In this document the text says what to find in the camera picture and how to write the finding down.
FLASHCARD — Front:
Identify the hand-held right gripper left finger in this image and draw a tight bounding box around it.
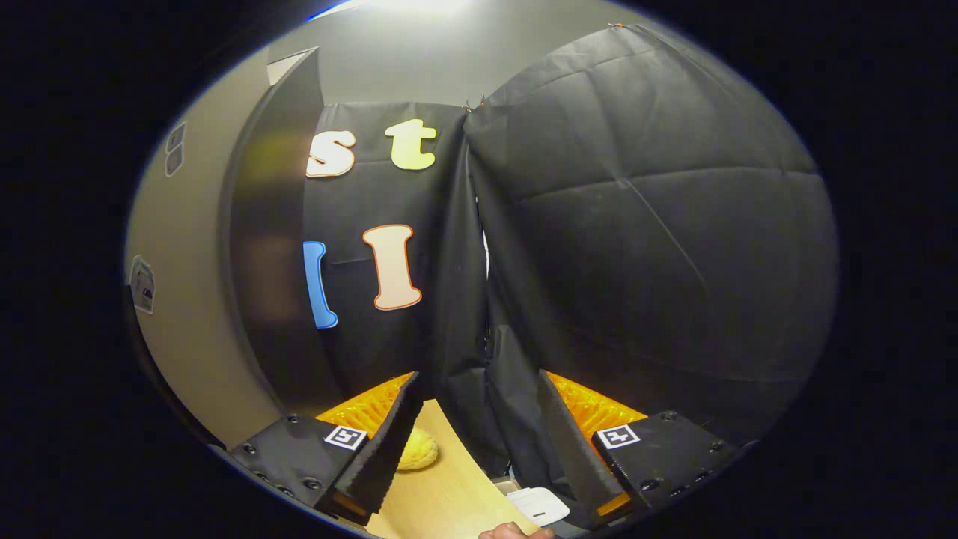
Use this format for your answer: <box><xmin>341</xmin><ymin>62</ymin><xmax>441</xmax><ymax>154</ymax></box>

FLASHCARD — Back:
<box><xmin>228</xmin><ymin>371</ymin><xmax>424</xmax><ymax>526</ymax></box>

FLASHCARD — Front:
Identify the yellow plush toy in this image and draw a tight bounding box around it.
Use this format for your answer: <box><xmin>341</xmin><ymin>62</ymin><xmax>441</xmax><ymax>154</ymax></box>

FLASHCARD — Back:
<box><xmin>396</xmin><ymin>427</ymin><xmax>441</xmax><ymax>472</ymax></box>

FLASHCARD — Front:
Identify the large ceiling light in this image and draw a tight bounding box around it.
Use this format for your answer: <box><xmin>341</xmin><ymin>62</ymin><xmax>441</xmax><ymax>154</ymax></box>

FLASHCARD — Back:
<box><xmin>307</xmin><ymin>0</ymin><xmax>491</xmax><ymax>21</ymax></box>

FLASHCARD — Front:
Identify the white plastic box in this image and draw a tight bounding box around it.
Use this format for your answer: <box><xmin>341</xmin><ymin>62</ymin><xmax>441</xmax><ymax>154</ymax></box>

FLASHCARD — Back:
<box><xmin>506</xmin><ymin>487</ymin><xmax>572</xmax><ymax>527</ymax></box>

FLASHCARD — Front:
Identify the black backdrop cloth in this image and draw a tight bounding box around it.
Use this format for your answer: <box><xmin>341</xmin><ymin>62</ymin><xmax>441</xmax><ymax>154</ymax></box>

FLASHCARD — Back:
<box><xmin>302</xmin><ymin>22</ymin><xmax>840</xmax><ymax>499</ymax></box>

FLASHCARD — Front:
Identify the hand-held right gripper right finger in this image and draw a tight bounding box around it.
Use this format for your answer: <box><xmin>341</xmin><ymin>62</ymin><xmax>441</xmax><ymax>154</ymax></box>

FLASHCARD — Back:
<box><xmin>537</xmin><ymin>368</ymin><xmax>750</xmax><ymax>529</ymax></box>

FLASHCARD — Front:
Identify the grey double-door shoe cabinet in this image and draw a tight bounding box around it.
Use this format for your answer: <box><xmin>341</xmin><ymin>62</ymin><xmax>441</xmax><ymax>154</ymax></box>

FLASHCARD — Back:
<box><xmin>217</xmin><ymin>46</ymin><xmax>357</xmax><ymax>417</ymax></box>

